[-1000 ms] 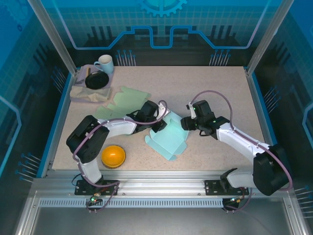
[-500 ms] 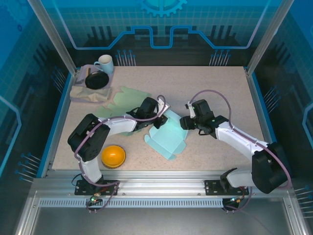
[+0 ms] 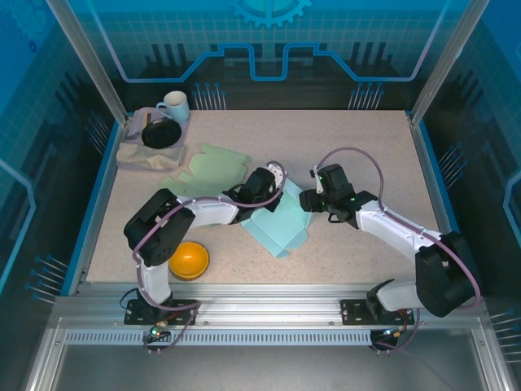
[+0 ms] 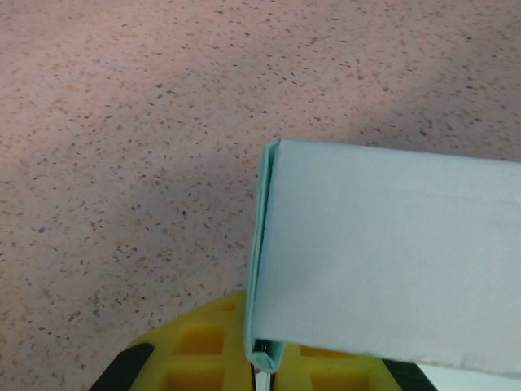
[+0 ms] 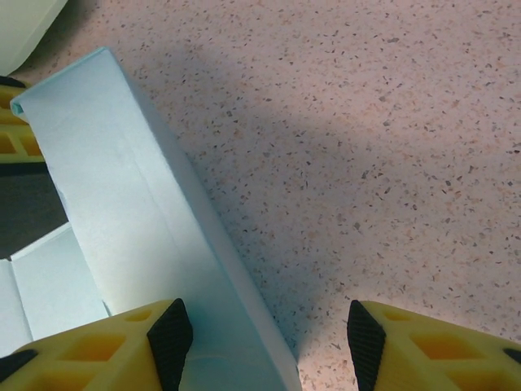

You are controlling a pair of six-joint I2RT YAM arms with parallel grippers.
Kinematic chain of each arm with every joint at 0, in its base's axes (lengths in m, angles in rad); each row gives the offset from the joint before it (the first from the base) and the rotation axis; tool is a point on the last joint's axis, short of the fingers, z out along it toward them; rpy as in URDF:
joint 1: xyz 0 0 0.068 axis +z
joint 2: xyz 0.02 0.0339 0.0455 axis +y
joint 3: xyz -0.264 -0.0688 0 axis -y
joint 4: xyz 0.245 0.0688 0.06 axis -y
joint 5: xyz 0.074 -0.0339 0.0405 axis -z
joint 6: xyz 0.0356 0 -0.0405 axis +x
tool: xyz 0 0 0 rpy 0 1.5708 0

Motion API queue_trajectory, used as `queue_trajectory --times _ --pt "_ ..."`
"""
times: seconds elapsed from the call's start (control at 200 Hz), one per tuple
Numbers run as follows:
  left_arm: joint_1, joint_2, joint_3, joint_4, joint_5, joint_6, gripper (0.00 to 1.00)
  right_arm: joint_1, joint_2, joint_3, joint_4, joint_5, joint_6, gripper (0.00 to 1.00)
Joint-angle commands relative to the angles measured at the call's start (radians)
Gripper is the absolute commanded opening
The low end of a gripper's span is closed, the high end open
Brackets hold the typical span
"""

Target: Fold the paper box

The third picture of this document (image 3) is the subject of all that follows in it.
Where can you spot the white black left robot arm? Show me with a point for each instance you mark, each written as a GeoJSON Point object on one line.
{"type": "Point", "coordinates": [211, 212]}

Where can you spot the light blue mug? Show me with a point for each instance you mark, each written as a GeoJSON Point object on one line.
{"type": "Point", "coordinates": [178, 108]}

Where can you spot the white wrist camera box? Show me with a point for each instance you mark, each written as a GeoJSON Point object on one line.
{"type": "Point", "coordinates": [280, 173]}
{"type": "Point", "coordinates": [316, 183]}

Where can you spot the aluminium frame rail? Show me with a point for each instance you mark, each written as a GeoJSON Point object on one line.
{"type": "Point", "coordinates": [264, 301]}

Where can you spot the orange bowl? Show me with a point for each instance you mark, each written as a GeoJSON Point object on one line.
{"type": "Point", "coordinates": [189, 260]}

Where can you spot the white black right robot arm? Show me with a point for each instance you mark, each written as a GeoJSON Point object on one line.
{"type": "Point", "coordinates": [390, 232]}

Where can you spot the aluminium frame post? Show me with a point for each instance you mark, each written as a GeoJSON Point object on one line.
{"type": "Point", "coordinates": [447, 61]}
{"type": "Point", "coordinates": [85, 61]}

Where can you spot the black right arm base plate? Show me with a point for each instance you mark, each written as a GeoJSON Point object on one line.
{"type": "Point", "coordinates": [354, 311]}

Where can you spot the light green cloth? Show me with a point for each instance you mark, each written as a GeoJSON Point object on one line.
{"type": "Point", "coordinates": [215, 167]}

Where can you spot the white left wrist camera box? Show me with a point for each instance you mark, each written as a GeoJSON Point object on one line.
{"type": "Point", "coordinates": [280, 173]}

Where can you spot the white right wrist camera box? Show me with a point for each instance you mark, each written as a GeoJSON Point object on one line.
{"type": "Point", "coordinates": [316, 183]}

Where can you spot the beige folded cloth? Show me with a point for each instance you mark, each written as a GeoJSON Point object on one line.
{"type": "Point", "coordinates": [150, 159]}

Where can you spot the aluminium side rail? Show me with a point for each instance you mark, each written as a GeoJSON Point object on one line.
{"type": "Point", "coordinates": [105, 203]}
{"type": "Point", "coordinates": [432, 183]}

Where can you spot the light blue cloth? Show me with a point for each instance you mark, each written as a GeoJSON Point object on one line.
{"type": "Point", "coordinates": [277, 228]}

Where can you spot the black plate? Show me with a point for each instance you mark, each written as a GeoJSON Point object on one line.
{"type": "Point", "coordinates": [160, 134]}

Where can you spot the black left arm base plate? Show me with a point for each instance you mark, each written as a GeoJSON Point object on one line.
{"type": "Point", "coordinates": [138, 311]}

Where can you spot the lavender tray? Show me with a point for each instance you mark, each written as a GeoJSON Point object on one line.
{"type": "Point", "coordinates": [184, 128]}

